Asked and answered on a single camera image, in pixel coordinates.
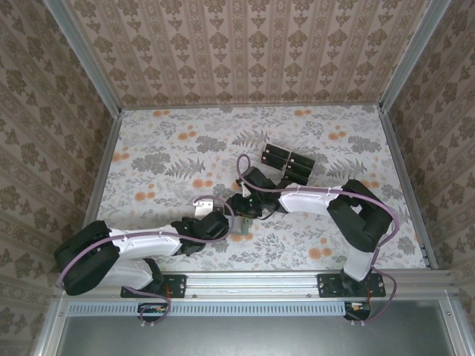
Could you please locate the black battery holder tray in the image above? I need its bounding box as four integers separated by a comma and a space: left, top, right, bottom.
255, 142, 317, 192

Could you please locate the black credit card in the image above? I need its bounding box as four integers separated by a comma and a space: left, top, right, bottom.
289, 151, 316, 167
286, 160, 313, 177
261, 151, 289, 167
284, 169, 310, 185
265, 143, 293, 156

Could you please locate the small black connector board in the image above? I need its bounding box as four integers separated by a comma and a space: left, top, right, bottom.
137, 302, 168, 323
344, 302, 373, 322

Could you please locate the floral patterned tablecloth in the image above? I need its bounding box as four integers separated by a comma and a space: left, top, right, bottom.
83, 105, 428, 271

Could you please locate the grey sheet metal panel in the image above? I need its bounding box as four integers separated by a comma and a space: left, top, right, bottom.
55, 314, 451, 356

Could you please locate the long aluminium mounting rail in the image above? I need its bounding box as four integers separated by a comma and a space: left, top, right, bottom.
55, 270, 461, 300

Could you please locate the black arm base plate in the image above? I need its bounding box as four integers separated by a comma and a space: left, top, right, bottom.
120, 273, 187, 300
318, 273, 387, 300

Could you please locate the white slotted cable duct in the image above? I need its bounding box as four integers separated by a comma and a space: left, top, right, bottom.
68, 302, 372, 317

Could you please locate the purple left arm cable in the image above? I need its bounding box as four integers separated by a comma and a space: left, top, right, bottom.
55, 195, 237, 329

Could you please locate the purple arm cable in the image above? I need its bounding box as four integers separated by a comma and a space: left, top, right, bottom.
236, 154, 401, 327
55, 195, 237, 329

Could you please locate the aluminium side rail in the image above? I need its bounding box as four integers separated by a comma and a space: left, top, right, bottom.
70, 109, 125, 275
379, 109, 439, 271

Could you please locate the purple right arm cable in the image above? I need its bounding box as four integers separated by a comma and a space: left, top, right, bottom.
236, 154, 401, 327

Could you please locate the aluminium frame post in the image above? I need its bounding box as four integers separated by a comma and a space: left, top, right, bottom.
377, 0, 447, 114
44, 0, 124, 116

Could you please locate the aluminium frame bar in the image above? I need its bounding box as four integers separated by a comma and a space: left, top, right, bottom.
33, 298, 71, 356
439, 298, 475, 356

